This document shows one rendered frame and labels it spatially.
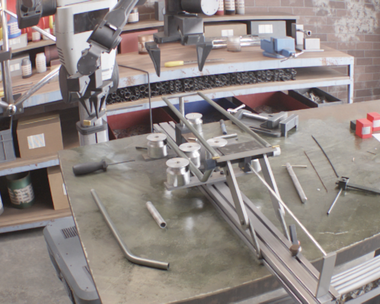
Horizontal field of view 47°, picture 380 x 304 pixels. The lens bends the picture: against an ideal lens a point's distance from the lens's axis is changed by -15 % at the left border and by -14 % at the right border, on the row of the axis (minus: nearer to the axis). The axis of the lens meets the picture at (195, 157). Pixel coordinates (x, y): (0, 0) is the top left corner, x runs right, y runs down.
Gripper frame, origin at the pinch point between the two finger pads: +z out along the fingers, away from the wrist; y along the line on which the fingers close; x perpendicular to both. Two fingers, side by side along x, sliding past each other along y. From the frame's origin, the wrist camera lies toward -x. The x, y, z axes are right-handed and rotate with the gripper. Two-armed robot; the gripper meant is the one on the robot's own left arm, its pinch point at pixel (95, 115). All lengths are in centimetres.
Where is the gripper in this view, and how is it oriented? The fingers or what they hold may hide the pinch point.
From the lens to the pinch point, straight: 138.5
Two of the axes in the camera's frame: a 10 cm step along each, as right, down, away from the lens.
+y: 9.5, 0.9, -2.9
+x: 3.0, -4.0, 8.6
